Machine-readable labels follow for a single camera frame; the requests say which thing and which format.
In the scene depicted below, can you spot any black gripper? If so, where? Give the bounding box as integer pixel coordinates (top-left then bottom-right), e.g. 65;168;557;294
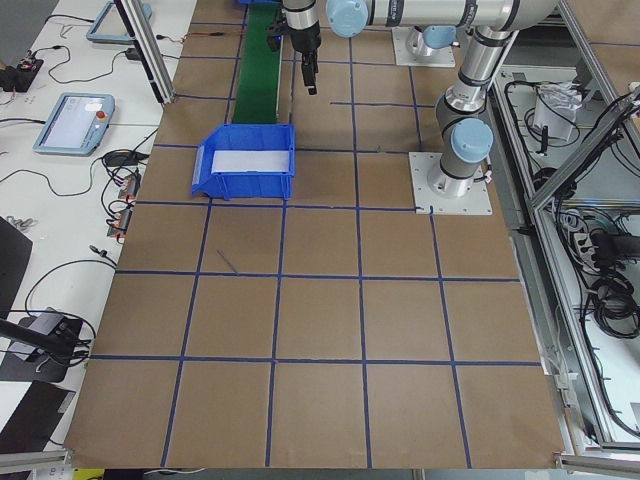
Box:
266;18;321;95

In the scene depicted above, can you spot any green conveyor belt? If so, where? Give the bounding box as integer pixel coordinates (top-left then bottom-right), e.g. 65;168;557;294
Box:
232;3;281;124

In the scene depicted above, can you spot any right blue plastic bin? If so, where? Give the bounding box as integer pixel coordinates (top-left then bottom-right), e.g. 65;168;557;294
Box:
237;0;281;5

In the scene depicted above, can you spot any blue plastic bin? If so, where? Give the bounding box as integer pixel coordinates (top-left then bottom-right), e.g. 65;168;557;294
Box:
191;124;296;200
237;0;281;5

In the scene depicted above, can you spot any white foam pad left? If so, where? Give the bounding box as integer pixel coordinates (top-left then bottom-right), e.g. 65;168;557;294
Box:
211;150;290;173

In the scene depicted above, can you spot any left blue plastic bin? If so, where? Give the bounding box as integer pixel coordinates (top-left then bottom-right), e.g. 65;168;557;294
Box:
191;124;296;200

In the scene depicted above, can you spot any far teach pendant tablet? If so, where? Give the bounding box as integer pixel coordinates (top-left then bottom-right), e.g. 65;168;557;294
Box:
86;1;133;45

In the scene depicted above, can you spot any teach pendant tablet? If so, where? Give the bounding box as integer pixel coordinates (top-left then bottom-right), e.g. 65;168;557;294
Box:
33;92;115;156
86;1;133;45

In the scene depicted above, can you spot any near teach pendant tablet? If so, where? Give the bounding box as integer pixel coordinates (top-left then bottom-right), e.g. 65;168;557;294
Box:
33;92;115;156

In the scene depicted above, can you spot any aluminium frame post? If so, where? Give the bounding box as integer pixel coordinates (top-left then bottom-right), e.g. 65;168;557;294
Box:
114;0;175;105

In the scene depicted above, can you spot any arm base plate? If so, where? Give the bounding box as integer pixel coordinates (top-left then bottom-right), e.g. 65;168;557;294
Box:
392;25;457;68
409;152;493;216

